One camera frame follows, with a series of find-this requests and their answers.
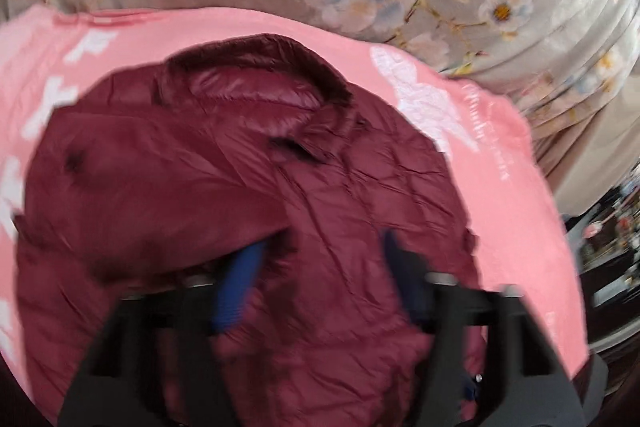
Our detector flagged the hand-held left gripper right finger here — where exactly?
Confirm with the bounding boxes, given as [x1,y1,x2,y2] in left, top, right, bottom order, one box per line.
[380,229,587,427]

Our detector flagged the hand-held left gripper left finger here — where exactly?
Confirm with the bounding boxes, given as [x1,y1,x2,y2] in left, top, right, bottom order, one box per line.
[57,239,269,427]

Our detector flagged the maroon puffer jacket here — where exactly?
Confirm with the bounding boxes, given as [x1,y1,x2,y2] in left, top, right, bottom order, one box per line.
[12,34,488,427]

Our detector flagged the pink blanket with white print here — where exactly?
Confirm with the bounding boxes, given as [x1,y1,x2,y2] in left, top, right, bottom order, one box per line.
[0,4,593,427]

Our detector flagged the dark cluttered shelf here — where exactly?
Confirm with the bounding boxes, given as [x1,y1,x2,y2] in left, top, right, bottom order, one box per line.
[562,172,640,313]

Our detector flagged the beige cloth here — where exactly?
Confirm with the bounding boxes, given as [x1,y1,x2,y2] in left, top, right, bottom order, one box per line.
[535,92,640,220]

